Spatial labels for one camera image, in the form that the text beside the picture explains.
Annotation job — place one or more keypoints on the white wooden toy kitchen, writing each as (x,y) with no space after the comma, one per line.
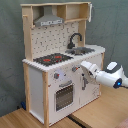
(40,84)

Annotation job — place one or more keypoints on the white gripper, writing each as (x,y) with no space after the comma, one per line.
(89,69)

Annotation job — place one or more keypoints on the grey toy sink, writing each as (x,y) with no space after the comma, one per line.
(79,51)

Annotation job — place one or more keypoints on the right stove knob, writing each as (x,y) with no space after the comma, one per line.
(75,68)

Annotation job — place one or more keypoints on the white oven door with window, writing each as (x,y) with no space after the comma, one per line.
(64,96)

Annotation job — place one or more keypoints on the grey range hood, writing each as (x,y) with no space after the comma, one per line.
(48,18)

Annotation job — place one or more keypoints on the stove knob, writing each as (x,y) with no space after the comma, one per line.
(56,75)
(75,68)

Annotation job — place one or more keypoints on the left stove knob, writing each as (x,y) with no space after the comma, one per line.
(56,75)

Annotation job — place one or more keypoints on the black toy faucet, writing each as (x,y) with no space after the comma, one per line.
(71,43)

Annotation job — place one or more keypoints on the black stovetop with red burners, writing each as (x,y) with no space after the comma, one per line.
(52,59)

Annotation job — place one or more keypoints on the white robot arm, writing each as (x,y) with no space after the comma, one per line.
(113,76)

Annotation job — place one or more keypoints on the white toy microwave door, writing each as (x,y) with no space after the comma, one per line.
(90,12)

